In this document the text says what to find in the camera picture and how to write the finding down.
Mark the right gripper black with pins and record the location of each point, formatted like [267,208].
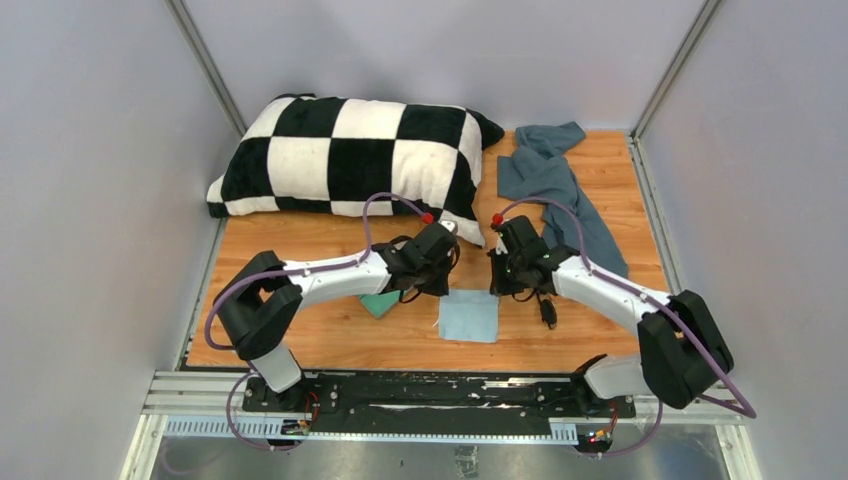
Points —
[499,286]

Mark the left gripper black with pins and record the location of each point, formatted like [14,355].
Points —
[440,288]

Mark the black sunglasses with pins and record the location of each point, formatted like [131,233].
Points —
[548,312]

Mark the grey glasses case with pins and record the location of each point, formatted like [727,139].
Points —
[379,305]

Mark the light blue cleaning cloth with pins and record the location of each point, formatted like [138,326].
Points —
[468,316]

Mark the black white checkered pillow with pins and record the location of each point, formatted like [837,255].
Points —
[346,157]

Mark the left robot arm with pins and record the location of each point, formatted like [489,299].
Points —
[258,306]

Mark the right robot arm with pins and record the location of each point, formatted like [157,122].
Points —
[681,350]

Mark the grey-blue towel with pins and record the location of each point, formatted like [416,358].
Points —
[538,168]

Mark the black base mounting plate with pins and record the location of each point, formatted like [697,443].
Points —
[545,394]

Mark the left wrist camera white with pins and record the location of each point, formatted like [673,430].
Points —
[448,225]

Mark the aluminium frame rail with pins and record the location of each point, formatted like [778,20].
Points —
[204,405]

